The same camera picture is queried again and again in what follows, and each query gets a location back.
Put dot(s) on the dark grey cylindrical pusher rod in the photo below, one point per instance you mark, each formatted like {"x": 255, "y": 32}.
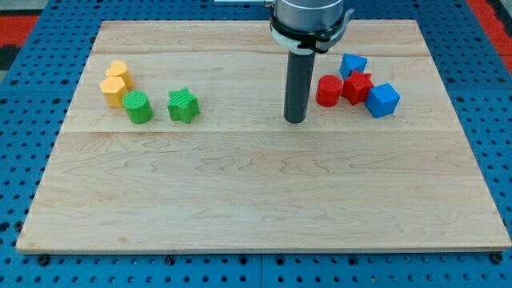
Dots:
{"x": 298, "y": 83}

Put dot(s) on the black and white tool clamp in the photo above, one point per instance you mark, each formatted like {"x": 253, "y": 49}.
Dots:
{"x": 308, "y": 42}

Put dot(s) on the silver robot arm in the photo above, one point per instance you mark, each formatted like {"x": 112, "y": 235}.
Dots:
{"x": 306, "y": 28}

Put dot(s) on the red star block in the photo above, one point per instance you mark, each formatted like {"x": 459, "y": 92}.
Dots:
{"x": 357, "y": 87}

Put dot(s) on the green star block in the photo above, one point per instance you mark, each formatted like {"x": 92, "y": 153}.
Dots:
{"x": 182, "y": 105}

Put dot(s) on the red cylinder block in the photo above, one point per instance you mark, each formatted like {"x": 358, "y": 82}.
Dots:
{"x": 329, "y": 90}

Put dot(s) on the blue triangle block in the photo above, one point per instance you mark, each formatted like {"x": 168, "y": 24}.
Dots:
{"x": 351, "y": 63}

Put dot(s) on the blue cube block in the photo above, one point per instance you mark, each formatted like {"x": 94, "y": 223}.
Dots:
{"x": 382, "y": 100}

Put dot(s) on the light wooden board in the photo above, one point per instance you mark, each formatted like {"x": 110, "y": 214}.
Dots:
{"x": 239, "y": 178}

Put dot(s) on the green cylinder block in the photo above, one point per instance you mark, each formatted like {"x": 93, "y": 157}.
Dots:
{"x": 137, "y": 106}

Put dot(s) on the yellow heart block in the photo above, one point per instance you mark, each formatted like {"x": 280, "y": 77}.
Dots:
{"x": 118, "y": 68}

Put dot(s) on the yellow hexagon block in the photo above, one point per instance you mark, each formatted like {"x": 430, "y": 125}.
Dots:
{"x": 114, "y": 89}

